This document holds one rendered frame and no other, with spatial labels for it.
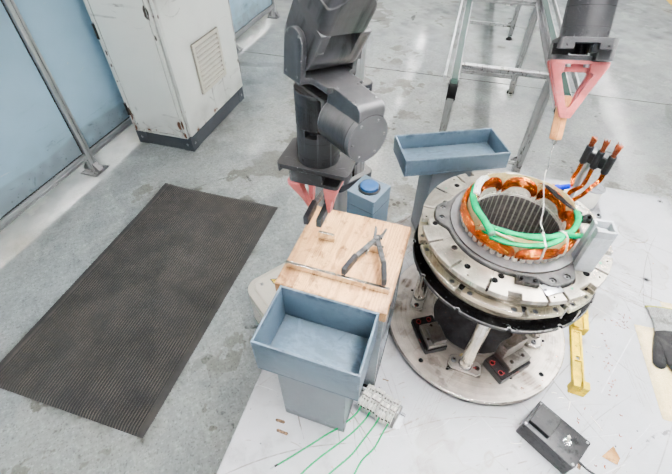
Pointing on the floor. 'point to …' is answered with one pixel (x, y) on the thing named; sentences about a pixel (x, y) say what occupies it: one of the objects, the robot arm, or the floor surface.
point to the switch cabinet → (167, 49)
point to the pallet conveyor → (519, 53)
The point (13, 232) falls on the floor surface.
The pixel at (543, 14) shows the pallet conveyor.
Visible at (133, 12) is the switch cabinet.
